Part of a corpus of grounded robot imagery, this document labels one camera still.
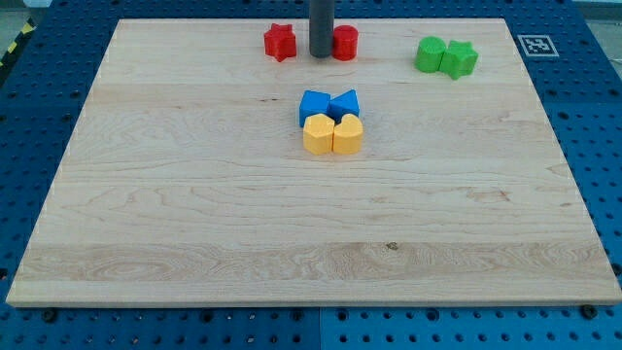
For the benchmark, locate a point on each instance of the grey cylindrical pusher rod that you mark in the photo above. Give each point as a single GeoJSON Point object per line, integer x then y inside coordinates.
{"type": "Point", "coordinates": [321, 17]}

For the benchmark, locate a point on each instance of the red cylinder block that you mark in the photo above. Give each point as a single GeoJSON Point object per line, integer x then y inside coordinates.
{"type": "Point", "coordinates": [345, 42]}

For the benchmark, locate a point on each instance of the red star block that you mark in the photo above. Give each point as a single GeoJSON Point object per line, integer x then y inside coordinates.
{"type": "Point", "coordinates": [280, 41]}

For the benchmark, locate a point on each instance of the blue cube block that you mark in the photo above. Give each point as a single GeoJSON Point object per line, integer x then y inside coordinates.
{"type": "Point", "coordinates": [312, 103]}

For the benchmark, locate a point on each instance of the blue triangle block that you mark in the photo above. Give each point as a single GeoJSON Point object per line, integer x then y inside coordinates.
{"type": "Point", "coordinates": [343, 104]}

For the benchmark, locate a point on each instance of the green cylinder block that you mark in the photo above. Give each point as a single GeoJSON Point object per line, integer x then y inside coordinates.
{"type": "Point", "coordinates": [429, 54]}

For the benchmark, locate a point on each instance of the yellow hexagon block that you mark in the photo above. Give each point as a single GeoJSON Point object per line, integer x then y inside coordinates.
{"type": "Point", "coordinates": [318, 134]}

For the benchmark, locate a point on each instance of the yellow heart block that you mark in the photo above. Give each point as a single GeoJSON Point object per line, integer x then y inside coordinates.
{"type": "Point", "coordinates": [348, 135]}

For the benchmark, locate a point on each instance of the green star block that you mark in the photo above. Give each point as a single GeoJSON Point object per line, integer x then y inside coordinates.
{"type": "Point", "coordinates": [458, 60]}

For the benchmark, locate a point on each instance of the white fiducial marker tag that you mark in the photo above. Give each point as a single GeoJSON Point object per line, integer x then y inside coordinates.
{"type": "Point", "coordinates": [537, 45]}

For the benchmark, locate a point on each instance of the wooden board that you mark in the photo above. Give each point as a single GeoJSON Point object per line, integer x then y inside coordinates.
{"type": "Point", "coordinates": [186, 184]}

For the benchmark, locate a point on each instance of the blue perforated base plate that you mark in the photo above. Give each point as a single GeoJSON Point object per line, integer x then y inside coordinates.
{"type": "Point", "coordinates": [40, 103]}

